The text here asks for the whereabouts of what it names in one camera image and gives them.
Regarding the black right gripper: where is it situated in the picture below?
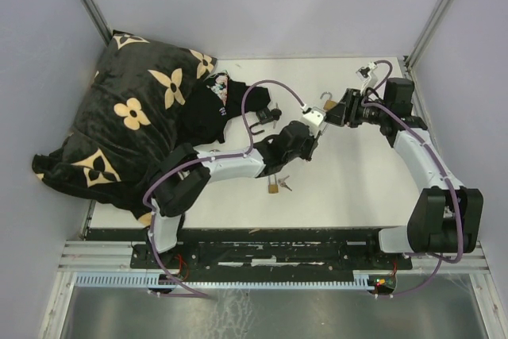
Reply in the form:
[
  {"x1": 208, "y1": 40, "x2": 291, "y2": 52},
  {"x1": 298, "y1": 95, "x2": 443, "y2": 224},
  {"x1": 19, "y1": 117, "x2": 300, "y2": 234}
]
[{"x1": 324, "y1": 88, "x2": 390, "y2": 129}]

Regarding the small padlock key bunch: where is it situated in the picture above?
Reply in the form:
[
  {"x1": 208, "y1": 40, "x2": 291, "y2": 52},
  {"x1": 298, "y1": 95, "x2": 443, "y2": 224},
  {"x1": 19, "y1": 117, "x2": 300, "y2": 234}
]
[{"x1": 277, "y1": 175, "x2": 292, "y2": 191}]

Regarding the small brass padlock long shackle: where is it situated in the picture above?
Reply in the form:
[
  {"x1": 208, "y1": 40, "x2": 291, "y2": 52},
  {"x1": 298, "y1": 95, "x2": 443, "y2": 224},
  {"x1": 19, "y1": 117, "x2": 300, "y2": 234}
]
[{"x1": 267, "y1": 174, "x2": 279, "y2": 195}]

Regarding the medium brass padlock long shackle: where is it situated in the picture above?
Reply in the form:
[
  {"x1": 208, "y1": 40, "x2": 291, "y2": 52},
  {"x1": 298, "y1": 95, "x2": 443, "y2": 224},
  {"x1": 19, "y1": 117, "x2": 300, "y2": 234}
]
[{"x1": 316, "y1": 122, "x2": 329, "y2": 141}]

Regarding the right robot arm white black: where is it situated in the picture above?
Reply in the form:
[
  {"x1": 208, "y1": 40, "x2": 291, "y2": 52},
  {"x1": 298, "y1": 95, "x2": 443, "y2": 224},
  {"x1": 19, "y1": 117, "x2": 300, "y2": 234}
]
[{"x1": 325, "y1": 78, "x2": 483, "y2": 268}]

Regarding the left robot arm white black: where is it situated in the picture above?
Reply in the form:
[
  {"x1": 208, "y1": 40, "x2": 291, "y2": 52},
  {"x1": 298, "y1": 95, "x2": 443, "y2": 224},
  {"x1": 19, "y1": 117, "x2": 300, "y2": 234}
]
[{"x1": 143, "y1": 121, "x2": 322, "y2": 268}]

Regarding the brass padlock far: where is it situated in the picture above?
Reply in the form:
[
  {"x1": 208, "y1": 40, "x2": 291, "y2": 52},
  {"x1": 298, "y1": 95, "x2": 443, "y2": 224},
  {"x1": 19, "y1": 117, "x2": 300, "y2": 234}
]
[{"x1": 320, "y1": 91, "x2": 337, "y2": 111}]

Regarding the black padlock with keys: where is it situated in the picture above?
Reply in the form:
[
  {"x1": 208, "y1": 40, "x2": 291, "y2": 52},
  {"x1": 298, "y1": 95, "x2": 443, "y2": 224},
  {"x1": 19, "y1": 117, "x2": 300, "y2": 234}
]
[{"x1": 249, "y1": 104, "x2": 283, "y2": 136}]

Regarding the black printed garment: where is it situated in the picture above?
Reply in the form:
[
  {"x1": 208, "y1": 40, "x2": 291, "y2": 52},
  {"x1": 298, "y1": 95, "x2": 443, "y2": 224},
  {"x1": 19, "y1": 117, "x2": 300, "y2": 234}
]
[{"x1": 176, "y1": 71, "x2": 271, "y2": 146}]

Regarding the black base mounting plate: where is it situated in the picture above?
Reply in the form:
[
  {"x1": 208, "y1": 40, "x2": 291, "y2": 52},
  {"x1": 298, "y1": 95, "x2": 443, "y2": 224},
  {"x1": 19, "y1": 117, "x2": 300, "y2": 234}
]
[{"x1": 130, "y1": 228, "x2": 412, "y2": 281}]

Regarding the black floral pillow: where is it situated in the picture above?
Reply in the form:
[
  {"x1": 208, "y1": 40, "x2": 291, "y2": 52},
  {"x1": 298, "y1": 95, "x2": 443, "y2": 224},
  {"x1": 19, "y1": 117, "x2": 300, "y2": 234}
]
[{"x1": 32, "y1": 33, "x2": 217, "y2": 218}]

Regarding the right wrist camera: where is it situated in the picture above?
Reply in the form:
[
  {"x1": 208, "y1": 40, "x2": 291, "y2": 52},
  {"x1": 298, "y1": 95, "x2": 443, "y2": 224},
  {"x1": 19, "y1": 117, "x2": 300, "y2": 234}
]
[{"x1": 356, "y1": 62, "x2": 378, "y2": 94}]

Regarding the right aluminium corner post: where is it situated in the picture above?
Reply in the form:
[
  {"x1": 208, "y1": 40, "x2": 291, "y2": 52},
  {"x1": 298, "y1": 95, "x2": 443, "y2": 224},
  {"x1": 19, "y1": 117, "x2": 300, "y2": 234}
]
[{"x1": 404, "y1": 0, "x2": 454, "y2": 72}]

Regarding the light blue cable duct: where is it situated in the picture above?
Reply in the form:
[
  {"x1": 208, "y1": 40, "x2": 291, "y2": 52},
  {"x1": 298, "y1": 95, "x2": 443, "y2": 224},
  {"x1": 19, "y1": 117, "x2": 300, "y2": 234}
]
[{"x1": 75, "y1": 272, "x2": 394, "y2": 291}]

